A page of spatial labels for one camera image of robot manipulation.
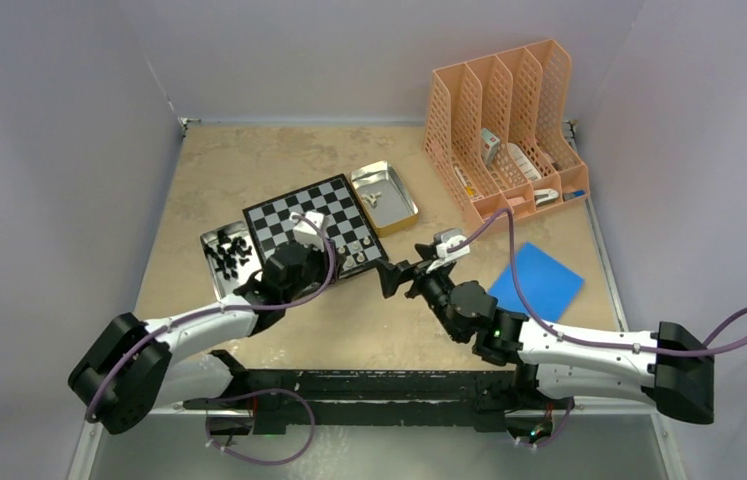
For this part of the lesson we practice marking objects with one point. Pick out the orange file organizer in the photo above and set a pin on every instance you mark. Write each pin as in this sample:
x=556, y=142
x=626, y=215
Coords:
x=495, y=132

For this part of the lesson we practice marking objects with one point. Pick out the yellow tray of white pieces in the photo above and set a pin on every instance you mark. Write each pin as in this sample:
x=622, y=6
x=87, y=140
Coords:
x=385, y=198

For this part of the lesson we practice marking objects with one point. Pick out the white stapler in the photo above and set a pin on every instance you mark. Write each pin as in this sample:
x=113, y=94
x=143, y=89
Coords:
x=546, y=196

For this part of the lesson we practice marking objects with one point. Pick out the black base bar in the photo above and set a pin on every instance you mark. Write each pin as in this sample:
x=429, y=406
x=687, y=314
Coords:
x=479, y=399

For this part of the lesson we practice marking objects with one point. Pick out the blue flat sheet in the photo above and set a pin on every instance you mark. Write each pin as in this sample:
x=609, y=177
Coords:
x=549, y=286

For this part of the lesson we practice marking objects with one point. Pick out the silver tray of black pieces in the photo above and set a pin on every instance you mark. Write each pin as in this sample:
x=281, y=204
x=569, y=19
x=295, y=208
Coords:
x=232, y=257

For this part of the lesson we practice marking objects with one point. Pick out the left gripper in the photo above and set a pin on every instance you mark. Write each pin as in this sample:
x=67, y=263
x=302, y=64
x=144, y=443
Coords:
x=323, y=258

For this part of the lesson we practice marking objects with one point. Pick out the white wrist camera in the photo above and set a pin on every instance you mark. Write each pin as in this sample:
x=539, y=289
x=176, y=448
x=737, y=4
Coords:
x=309, y=228
x=448, y=247

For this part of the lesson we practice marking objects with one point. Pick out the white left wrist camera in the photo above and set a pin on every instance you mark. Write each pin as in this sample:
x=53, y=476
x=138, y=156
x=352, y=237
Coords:
x=309, y=228

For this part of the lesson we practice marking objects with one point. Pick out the black and white chessboard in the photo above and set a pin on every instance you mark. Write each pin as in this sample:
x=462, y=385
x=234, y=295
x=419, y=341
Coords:
x=270, y=227

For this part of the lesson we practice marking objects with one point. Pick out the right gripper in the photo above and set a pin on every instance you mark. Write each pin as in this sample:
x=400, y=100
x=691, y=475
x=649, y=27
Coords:
x=390, y=276

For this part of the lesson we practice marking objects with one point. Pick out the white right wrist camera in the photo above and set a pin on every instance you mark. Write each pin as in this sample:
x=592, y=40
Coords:
x=448, y=247

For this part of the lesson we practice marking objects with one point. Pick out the white bishop chess piece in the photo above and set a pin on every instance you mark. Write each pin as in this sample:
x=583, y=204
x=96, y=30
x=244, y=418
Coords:
x=348, y=264

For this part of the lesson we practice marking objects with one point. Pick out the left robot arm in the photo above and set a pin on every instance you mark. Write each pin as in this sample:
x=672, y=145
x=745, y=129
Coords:
x=136, y=366

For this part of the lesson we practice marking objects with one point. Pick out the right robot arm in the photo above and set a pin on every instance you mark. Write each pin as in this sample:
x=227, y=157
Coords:
x=667, y=368

